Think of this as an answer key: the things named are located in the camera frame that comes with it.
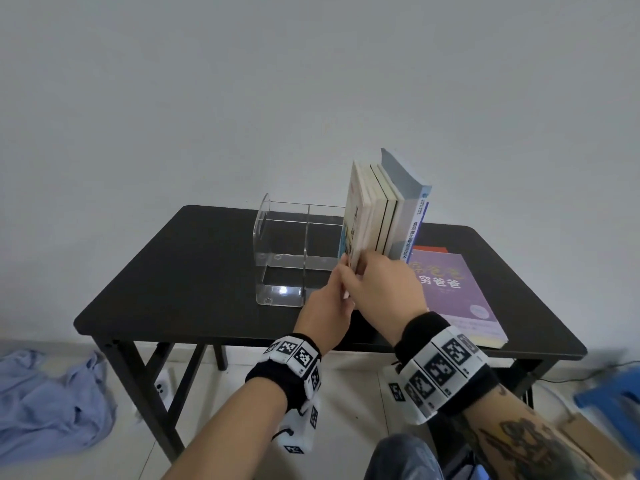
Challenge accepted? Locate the person's right hand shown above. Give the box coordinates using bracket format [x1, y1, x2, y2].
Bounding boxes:
[339, 250, 430, 345]

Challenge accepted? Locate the person's left hand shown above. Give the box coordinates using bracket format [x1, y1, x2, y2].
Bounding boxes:
[292, 259, 357, 357]

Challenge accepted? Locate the purple cover book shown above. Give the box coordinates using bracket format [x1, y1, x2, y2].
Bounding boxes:
[405, 248, 509, 349]

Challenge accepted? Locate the white leaf print book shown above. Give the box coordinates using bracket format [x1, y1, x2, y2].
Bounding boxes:
[371, 164, 390, 258]

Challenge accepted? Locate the person's right forearm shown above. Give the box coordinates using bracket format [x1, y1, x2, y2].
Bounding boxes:
[449, 384, 613, 480]

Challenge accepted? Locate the person's left forearm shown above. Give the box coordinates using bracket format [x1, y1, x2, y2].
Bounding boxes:
[162, 379, 289, 480]

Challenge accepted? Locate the person's leg in jeans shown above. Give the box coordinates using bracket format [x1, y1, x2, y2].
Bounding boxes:
[363, 433, 443, 480]

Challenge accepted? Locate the clear acrylic book organizer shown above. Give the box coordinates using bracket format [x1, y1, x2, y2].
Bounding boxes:
[252, 193, 346, 308]

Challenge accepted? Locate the black marker wristband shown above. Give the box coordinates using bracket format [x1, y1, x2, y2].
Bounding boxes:
[245, 333, 323, 413]
[392, 311, 501, 425]

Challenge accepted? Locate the black table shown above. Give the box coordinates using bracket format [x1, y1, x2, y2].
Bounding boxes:
[73, 204, 589, 465]

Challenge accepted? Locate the white power socket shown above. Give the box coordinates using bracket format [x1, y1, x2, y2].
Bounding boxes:
[153, 367, 176, 411]

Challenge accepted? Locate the blue plastic stool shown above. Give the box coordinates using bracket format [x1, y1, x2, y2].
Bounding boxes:
[573, 364, 640, 425]

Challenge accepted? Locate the blue cloth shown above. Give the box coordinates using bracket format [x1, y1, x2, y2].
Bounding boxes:
[0, 348, 119, 465]

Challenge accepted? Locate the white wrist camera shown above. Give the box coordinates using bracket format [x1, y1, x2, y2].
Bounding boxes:
[383, 364, 426, 427]
[272, 397, 321, 455]

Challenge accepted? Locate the black floor cable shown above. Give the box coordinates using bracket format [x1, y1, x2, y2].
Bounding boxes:
[542, 359, 640, 385]

